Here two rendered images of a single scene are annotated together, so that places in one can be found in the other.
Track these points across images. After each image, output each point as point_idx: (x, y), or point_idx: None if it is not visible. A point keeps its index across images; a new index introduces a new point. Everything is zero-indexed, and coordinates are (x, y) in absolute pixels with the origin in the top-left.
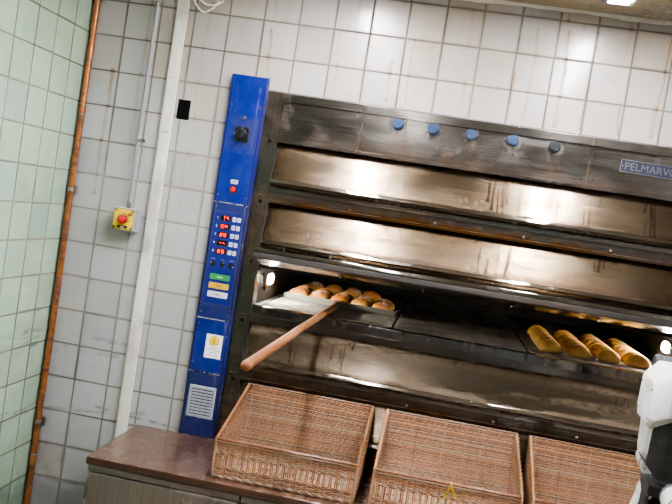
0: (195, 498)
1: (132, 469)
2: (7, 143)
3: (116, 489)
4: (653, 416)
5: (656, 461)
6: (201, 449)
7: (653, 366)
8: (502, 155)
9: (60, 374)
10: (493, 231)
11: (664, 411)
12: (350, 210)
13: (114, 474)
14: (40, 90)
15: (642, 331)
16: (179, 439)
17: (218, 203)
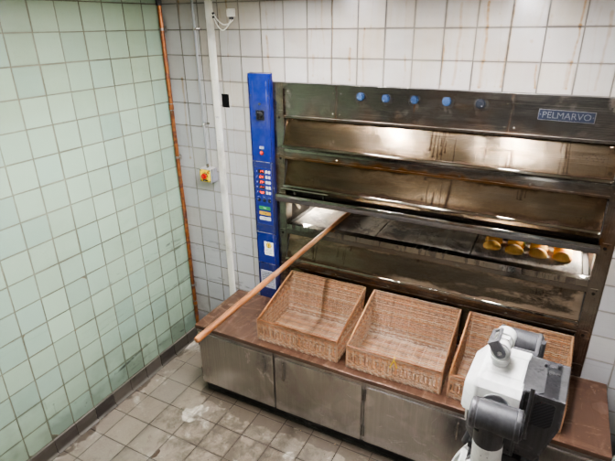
0: (251, 351)
1: (217, 333)
2: (113, 153)
3: (212, 342)
4: (463, 403)
5: (469, 430)
6: None
7: (484, 348)
8: (439, 113)
9: (198, 260)
10: (436, 172)
11: (469, 404)
12: (336, 161)
13: (210, 334)
14: (130, 111)
15: None
16: (257, 302)
17: (255, 162)
